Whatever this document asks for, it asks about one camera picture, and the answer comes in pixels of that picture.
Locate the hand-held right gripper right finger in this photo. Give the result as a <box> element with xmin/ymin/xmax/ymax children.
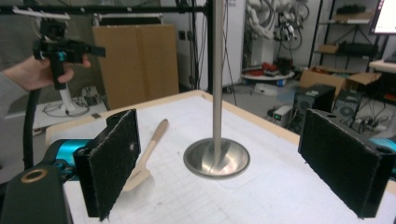
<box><xmin>298</xmin><ymin>108</ymin><xmax>396</xmax><ymax>218</ymax></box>

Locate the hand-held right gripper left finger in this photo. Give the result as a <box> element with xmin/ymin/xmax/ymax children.
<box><xmin>73</xmin><ymin>108</ymin><xmax>142</xmax><ymax>222</ymax></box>

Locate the wooden slotted spatula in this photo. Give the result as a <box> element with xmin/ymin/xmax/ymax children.
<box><xmin>121</xmin><ymin>119</ymin><xmax>170</xmax><ymax>192</ymax></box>

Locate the brown cardboard panel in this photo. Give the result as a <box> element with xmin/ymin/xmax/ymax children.
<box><xmin>92</xmin><ymin>23</ymin><xmax>180</xmax><ymax>111</ymax></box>

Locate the white stand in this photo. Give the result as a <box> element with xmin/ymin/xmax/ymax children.
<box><xmin>42</xmin><ymin>83</ymin><xmax>92</xmax><ymax>119</ymax></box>

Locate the dark computer case with fan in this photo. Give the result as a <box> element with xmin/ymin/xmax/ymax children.
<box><xmin>332</xmin><ymin>90</ymin><xmax>364</xmax><ymax>126</ymax></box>

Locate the black computer tower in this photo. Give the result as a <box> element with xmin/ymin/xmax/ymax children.
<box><xmin>291</xmin><ymin>84</ymin><xmax>336</xmax><ymax>133</ymax></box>

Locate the small white power supply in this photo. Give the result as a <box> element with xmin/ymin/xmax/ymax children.
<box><xmin>272</xmin><ymin>105</ymin><xmax>294</xmax><ymax>128</ymax></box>

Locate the open cardboard box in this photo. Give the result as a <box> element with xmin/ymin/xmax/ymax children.
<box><xmin>298</xmin><ymin>65</ymin><xmax>383</xmax><ymax>95</ymax></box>

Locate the white grid mat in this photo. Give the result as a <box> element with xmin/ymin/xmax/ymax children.
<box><xmin>64</xmin><ymin>94</ymin><xmax>396</xmax><ymax>224</ymax></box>

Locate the round white table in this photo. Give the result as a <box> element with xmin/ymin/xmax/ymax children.
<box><xmin>241</xmin><ymin>62</ymin><xmax>295</xmax><ymax>87</ymax></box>

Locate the black shelf rack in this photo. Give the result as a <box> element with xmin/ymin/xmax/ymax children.
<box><xmin>307</xmin><ymin>0</ymin><xmax>390</xmax><ymax>69</ymax></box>

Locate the metal utensil stand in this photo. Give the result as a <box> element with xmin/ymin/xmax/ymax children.
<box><xmin>183</xmin><ymin>0</ymin><xmax>251</xmax><ymax>180</ymax></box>

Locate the computer monitor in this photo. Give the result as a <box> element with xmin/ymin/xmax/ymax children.
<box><xmin>369</xmin><ymin>0</ymin><xmax>396</xmax><ymax>35</ymax></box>

